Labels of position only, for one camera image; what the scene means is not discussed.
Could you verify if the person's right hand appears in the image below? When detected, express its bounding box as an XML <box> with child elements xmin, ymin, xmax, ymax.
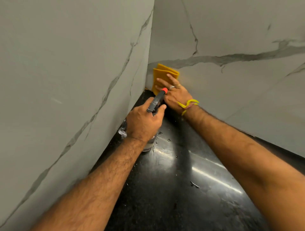
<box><xmin>155</xmin><ymin>73</ymin><xmax>193</xmax><ymax>114</ymax></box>

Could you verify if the person's left hand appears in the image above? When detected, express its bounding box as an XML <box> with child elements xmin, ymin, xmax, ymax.
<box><xmin>125</xmin><ymin>97</ymin><xmax>167</xmax><ymax>143</ymax></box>

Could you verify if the clear spray bottle black trigger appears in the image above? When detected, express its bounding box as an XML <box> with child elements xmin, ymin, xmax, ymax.
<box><xmin>142</xmin><ymin>87</ymin><xmax>168</xmax><ymax>152</ymax></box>

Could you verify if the yellow cleaning cloth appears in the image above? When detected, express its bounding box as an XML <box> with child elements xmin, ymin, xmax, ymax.
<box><xmin>152</xmin><ymin>63</ymin><xmax>180</xmax><ymax>96</ymax></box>

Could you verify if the person's left forearm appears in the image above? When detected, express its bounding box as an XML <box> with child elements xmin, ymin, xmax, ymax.
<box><xmin>30</xmin><ymin>137</ymin><xmax>147</xmax><ymax>231</ymax></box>

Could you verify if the yellow thread wristband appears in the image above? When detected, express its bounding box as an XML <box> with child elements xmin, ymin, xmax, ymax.
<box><xmin>177</xmin><ymin>99</ymin><xmax>200</xmax><ymax>116</ymax></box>

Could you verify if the black stone countertop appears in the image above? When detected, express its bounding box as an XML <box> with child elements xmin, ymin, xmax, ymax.
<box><xmin>90</xmin><ymin>89</ymin><xmax>305</xmax><ymax>231</ymax></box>

